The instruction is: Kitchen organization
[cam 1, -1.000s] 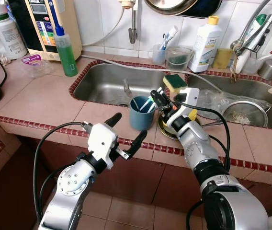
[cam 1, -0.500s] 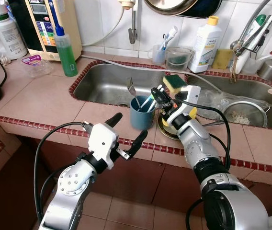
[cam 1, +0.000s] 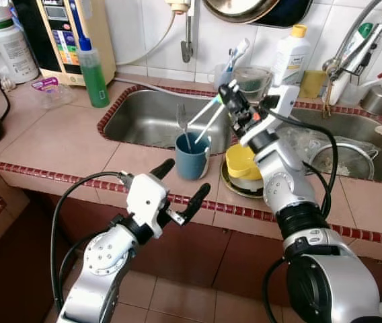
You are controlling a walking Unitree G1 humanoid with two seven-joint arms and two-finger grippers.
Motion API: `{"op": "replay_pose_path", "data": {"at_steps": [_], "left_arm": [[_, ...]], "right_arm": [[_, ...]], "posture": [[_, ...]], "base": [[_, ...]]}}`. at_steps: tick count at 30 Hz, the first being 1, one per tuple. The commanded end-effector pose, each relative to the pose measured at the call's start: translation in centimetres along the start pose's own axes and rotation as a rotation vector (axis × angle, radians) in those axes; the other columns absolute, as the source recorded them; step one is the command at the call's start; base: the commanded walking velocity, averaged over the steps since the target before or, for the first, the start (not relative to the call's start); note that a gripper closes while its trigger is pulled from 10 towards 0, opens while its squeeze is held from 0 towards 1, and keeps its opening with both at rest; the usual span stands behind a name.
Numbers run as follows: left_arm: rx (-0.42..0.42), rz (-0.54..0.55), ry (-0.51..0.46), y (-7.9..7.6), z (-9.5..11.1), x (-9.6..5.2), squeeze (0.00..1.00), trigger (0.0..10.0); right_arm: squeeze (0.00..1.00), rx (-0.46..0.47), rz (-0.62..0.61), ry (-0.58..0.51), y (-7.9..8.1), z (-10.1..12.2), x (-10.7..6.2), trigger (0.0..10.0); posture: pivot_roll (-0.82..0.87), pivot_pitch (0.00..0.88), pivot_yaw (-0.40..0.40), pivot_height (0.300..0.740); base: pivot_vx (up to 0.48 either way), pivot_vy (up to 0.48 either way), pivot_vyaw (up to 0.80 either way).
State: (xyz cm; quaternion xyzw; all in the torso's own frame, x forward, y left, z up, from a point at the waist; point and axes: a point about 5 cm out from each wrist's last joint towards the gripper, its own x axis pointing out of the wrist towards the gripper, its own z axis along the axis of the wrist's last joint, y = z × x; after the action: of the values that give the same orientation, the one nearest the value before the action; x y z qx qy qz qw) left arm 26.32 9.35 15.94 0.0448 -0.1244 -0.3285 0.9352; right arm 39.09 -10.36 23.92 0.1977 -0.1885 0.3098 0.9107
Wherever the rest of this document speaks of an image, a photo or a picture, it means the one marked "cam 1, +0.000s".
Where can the blue plastic cup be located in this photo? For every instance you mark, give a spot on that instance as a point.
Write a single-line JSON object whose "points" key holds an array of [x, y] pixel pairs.
{"points": [[192, 161]]}

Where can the plain white toothbrush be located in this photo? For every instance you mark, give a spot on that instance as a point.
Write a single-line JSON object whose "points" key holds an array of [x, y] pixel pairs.
{"points": [[210, 126]]}

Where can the round steel plate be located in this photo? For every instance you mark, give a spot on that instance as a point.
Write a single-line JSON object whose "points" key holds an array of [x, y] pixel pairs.
{"points": [[235, 191]]}

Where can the yellow plastic bowl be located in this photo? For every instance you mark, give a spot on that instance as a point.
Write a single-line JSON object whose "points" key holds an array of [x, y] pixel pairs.
{"points": [[239, 161]]}

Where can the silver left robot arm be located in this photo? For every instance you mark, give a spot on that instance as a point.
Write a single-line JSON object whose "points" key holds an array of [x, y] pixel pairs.
{"points": [[103, 259]]}

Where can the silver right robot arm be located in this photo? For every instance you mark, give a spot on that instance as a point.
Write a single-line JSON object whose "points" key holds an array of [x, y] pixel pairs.
{"points": [[285, 182]]}

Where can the clear measuring cup green scrubber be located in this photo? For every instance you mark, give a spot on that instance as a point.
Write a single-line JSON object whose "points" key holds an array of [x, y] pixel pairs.
{"points": [[251, 81]]}

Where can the small clear plastic cup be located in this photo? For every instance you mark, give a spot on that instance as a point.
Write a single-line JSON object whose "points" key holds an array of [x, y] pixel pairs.
{"points": [[221, 77]]}

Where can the blue white toothbrush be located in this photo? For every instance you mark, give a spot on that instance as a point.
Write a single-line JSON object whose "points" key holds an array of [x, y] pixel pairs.
{"points": [[238, 52]]}

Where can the stainless steel sink basin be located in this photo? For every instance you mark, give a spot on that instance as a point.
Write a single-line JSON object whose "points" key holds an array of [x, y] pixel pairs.
{"points": [[144, 118], [352, 128]]}

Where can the white bottle yellow cap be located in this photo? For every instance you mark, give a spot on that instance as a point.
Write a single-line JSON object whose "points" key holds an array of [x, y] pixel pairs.
{"points": [[290, 60]]}

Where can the clear plastic bag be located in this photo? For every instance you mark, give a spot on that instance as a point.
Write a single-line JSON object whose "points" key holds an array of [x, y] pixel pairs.
{"points": [[312, 141]]}

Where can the plain yellow sponge block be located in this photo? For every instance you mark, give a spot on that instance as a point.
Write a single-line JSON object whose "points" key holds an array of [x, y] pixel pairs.
{"points": [[312, 84]]}

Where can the hanging steel wok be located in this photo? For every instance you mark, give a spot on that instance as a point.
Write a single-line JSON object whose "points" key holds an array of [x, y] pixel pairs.
{"points": [[258, 10]]}

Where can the steel strainer bowl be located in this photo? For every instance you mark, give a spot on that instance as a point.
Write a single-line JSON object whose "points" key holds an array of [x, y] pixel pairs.
{"points": [[342, 165]]}

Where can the green dish soap bottle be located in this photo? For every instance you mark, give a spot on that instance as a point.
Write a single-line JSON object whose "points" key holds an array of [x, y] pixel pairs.
{"points": [[94, 81]]}

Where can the chrome sink faucet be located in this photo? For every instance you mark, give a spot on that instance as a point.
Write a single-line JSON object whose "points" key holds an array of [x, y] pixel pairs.
{"points": [[359, 47]]}

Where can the small steel pot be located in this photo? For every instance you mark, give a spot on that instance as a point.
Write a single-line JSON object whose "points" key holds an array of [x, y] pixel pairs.
{"points": [[379, 101]]}

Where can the clear tub purple label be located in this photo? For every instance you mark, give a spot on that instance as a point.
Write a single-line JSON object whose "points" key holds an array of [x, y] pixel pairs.
{"points": [[50, 94]]}

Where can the cream water ionizer appliance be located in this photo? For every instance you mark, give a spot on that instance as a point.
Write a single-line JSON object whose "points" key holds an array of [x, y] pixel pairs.
{"points": [[56, 33]]}

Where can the white jug green band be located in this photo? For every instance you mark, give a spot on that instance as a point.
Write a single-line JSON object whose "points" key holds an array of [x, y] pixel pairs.
{"points": [[6, 54]]}

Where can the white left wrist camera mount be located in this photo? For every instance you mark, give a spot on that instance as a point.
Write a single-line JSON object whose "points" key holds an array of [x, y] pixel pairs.
{"points": [[145, 198]]}

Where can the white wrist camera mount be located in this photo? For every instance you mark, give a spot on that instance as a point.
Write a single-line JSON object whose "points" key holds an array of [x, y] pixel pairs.
{"points": [[282, 104], [145, 198]]}

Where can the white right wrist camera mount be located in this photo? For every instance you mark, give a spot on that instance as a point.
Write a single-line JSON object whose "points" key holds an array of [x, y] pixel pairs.
{"points": [[282, 104]]}

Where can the wall tap cream fitting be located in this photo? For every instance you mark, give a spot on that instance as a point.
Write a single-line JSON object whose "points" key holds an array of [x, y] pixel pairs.
{"points": [[187, 40]]}

